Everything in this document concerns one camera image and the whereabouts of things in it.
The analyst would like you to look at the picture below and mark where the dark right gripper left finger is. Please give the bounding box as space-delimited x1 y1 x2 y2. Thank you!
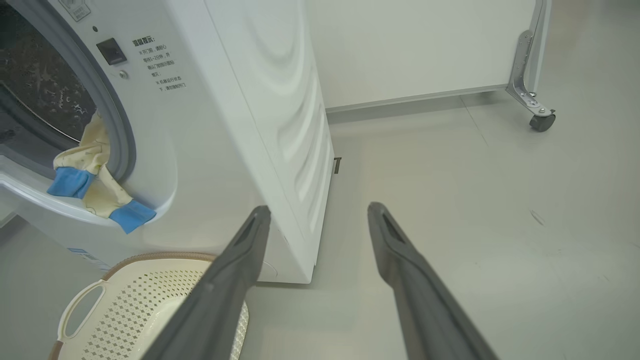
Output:
141 205 272 360

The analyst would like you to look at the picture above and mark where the cream perforated laundry basket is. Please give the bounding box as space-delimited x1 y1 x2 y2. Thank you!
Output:
48 252 250 360

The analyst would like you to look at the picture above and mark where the white partition panel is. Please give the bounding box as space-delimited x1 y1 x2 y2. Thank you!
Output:
306 0 538 113

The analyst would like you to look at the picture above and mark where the white front-load washing machine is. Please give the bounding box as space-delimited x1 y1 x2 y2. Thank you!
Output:
0 0 336 285

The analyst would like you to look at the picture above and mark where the black caster wheel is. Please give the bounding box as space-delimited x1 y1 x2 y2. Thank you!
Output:
529 113 556 133

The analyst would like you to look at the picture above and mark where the steel perforated drum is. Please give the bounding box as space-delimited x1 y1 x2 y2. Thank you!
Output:
0 5 97 146

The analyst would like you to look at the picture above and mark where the blue energy label sticker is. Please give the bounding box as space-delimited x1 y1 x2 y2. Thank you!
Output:
67 247 111 273

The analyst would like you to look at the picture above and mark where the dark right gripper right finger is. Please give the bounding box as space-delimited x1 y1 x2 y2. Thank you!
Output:
367 201 501 360

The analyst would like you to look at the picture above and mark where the metal partition leg bracket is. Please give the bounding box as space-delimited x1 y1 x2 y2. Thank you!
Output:
506 0 553 118

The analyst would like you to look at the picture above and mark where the cream garment with blue cuffs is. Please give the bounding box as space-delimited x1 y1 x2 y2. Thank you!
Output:
47 111 157 235

